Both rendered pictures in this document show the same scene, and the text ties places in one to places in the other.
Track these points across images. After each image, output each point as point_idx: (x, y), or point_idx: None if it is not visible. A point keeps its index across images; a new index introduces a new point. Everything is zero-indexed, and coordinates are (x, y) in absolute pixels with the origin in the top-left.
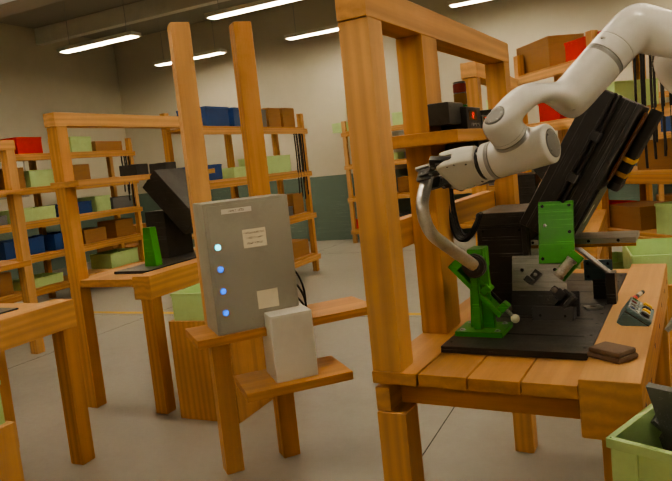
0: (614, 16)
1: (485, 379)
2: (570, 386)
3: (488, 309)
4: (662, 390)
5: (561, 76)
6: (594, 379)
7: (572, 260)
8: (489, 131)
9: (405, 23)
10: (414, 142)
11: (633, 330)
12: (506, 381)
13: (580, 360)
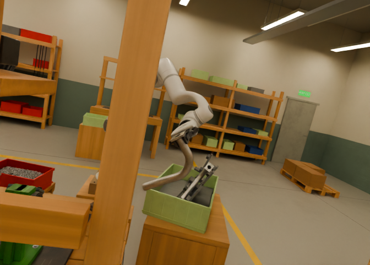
0: (169, 62)
1: (122, 254)
2: (129, 225)
3: None
4: (200, 189)
5: (181, 87)
6: (131, 215)
7: (1, 173)
8: (212, 117)
9: None
10: (31, 90)
11: (49, 198)
12: (124, 245)
13: (89, 220)
